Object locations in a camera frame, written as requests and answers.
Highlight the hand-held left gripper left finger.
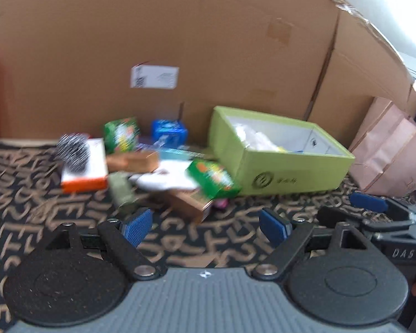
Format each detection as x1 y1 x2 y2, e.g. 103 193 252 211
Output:
45 208 161 281

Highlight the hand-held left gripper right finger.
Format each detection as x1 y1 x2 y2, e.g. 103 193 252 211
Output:
252 208 370 281

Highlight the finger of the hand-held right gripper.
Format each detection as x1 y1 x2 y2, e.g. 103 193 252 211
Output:
350 191 416 221
316 206 379 238

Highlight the lime green box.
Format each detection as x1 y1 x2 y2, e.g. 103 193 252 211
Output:
208 106 356 196

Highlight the olive green roll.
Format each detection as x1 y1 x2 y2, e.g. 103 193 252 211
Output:
108 171 137 214

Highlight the flat brown cardboard box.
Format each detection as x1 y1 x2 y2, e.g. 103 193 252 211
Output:
154 188 214 223

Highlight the white soft packet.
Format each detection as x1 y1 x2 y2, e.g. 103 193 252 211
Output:
128 161 202 192

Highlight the small brown cardboard box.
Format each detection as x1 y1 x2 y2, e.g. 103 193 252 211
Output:
106 150 160 174

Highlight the orange and white box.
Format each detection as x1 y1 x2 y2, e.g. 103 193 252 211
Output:
60 138 109 194

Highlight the small green printed box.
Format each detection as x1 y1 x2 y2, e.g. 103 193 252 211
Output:
186 159 242 201
103 117 140 154

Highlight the long shiny teal box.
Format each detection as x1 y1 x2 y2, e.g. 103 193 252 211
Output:
139 145 214 162

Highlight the steel wool scourer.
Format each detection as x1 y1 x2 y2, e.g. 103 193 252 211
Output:
54 133 91 173

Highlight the blue packet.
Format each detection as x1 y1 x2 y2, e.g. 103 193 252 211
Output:
151 119 188 146

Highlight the black mat with tan letters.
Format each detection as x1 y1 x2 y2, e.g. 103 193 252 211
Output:
0 138 416 333

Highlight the large brown cardboard box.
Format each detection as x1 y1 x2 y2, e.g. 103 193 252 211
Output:
0 0 416 146

